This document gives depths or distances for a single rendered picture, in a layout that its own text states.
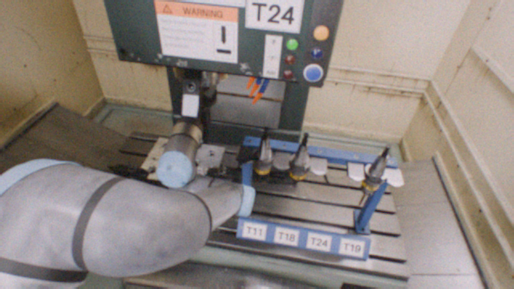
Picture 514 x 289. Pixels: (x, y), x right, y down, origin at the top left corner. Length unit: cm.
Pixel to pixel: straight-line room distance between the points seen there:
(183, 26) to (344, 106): 142
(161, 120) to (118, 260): 179
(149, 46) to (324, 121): 146
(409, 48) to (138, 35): 141
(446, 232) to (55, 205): 133
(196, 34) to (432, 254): 117
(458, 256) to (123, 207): 124
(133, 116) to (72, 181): 182
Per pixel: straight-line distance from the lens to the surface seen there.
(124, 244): 36
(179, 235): 38
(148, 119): 216
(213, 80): 83
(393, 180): 95
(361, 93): 187
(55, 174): 43
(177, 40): 64
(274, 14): 57
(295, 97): 144
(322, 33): 57
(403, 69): 183
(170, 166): 67
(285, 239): 107
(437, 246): 141
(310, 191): 125
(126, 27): 68
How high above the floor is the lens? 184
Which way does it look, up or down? 41 degrees down
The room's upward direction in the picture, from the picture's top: 4 degrees clockwise
